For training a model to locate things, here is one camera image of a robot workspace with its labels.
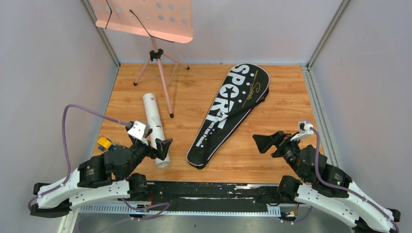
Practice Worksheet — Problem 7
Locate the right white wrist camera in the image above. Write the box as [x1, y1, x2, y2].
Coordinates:
[291, 120, 314, 141]

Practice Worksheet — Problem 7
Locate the black sport racket bag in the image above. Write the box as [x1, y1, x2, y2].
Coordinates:
[186, 63, 270, 169]

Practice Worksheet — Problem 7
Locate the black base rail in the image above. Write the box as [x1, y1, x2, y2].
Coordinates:
[69, 180, 361, 222]

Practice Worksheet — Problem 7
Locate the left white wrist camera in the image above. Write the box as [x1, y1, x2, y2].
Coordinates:
[126, 121, 152, 141]

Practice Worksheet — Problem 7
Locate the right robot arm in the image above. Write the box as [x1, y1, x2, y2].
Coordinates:
[253, 127, 400, 233]

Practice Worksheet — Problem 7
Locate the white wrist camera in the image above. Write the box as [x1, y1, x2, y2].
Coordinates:
[126, 121, 152, 141]
[291, 120, 314, 141]

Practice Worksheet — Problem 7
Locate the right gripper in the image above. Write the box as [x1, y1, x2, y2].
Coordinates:
[252, 131, 307, 182]

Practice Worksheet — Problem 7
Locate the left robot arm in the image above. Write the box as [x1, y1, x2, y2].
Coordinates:
[29, 138, 173, 218]

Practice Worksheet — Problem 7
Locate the white shuttlecock tube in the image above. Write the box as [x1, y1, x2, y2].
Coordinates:
[142, 93, 165, 148]

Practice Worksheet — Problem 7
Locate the pink music stand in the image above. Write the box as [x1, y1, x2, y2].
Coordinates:
[89, 0, 193, 118]

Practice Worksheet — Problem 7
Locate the yellow blue toy block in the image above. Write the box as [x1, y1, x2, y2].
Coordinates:
[97, 137, 116, 151]

